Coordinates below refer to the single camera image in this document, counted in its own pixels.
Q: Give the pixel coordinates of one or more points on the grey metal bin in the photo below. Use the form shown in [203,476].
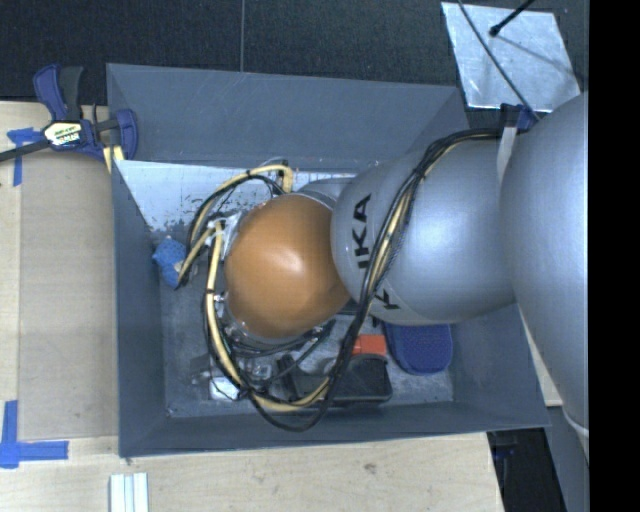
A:
[280,120]

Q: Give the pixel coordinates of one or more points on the pale flat board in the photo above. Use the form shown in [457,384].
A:
[65,300]

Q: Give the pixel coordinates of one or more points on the black flat box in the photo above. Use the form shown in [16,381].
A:
[367,382]

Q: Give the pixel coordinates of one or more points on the orange block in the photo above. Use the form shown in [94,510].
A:
[371,345]

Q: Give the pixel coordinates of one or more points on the dark blue oval sponge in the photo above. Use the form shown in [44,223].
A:
[422,350]

